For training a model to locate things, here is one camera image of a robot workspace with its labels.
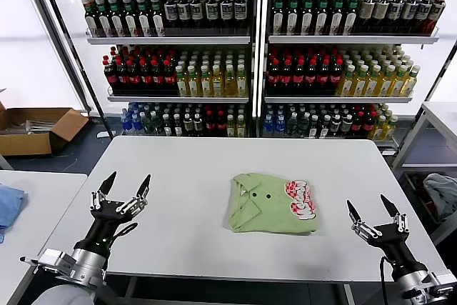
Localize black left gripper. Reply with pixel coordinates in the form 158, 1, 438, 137
72, 171, 152, 260

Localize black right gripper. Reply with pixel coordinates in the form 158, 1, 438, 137
346, 194, 428, 278

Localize light green polo shirt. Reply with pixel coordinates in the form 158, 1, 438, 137
226, 172, 321, 236

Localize black storage crate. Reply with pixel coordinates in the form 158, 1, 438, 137
402, 171, 457, 247

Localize grey crumpled cloth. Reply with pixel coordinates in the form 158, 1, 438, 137
423, 172, 457, 222

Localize red cap cola bottle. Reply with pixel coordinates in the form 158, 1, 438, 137
204, 110, 216, 137
114, 59, 130, 89
317, 58, 332, 86
126, 59, 142, 89
292, 58, 307, 86
102, 55, 119, 89
151, 59, 165, 89
330, 58, 344, 86
279, 58, 293, 86
363, 111, 376, 136
139, 59, 154, 89
351, 111, 364, 136
163, 59, 178, 89
215, 110, 227, 137
305, 58, 319, 86
266, 58, 281, 86

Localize light blue cloth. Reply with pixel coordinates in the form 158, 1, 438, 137
0, 182, 29, 244

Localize plastic wrapped metal parts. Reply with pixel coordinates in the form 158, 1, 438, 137
0, 118, 61, 136

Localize open brown cardboard box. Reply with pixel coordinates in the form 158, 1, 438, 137
0, 87, 90, 156

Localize grey metal shelf unit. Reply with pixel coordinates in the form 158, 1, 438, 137
62, 0, 260, 138
262, 0, 441, 147

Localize green cap dark tea bottle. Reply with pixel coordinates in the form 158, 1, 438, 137
285, 0, 301, 36
273, 0, 286, 36
109, 0, 126, 37
149, 0, 166, 37
84, 0, 101, 37
136, 0, 153, 37
315, 0, 330, 36
330, 0, 346, 36
300, 0, 315, 36
343, 0, 360, 36
122, 0, 139, 37
96, 0, 114, 37

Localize white label dark drink bottle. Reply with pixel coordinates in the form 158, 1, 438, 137
402, 0, 418, 34
426, 0, 447, 34
219, 0, 233, 29
189, 0, 204, 29
416, 0, 433, 34
388, 0, 404, 33
233, 0, 248, 29
205, 0, 219, 29
164, 0, 179, 29
177, 0, 191, 29

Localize beige label dark drink bottle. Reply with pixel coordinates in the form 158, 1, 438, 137
373, 0, 390, 33
358, 0, 375, 33

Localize thin left gripper cable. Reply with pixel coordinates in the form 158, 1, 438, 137
112, 221, 139, 240

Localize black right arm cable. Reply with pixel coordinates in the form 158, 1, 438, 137
378, 255, 390, 305

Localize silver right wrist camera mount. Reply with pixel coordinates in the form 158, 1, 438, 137
426, 271, 457, 302

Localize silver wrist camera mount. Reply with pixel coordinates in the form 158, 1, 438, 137
426, 271, 457, 302
19, 247, 78, 276

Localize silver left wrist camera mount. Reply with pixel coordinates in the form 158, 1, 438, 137
19, 247, 78, 276

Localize white table with grey frame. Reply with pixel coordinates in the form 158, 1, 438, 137
391, 101, 457, 177

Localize dark slanted metal post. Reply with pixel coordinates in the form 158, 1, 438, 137
21, 0, 115, 139

